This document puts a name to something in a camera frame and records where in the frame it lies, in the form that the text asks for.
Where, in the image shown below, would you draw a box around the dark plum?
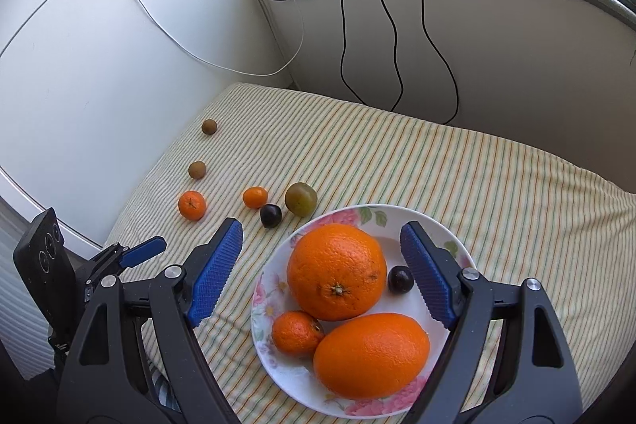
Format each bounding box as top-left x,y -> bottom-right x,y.
387,265 -> 415,295
260,203 -> 283,228

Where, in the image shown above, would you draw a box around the large round orange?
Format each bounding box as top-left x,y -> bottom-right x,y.
287,223 -> 387,322

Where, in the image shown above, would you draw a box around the small orange kumquat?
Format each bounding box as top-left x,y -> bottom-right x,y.
241,186 -> 268,210

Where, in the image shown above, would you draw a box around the green brown tomato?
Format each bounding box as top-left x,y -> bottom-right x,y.
285,182 -> 318,219

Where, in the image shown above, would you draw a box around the striped cloth mat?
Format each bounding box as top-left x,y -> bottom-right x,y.
108,84 -> 635,423

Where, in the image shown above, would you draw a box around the brown kiwi fruit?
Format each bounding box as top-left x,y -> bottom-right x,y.
202,120 -> 218,136

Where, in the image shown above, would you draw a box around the tangerine on plate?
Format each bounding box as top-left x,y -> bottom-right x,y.
271,311 -> 324,357

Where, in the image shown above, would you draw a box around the black cable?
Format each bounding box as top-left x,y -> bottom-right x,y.
370,0 -> 404,112
339,0 -> 369,105
405,0 -> 460,126

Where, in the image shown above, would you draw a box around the small tangerine with stem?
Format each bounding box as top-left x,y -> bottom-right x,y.
178,190 -> 207,222

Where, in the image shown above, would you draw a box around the oval orange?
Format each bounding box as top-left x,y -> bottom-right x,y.
312,313 -> 430,399

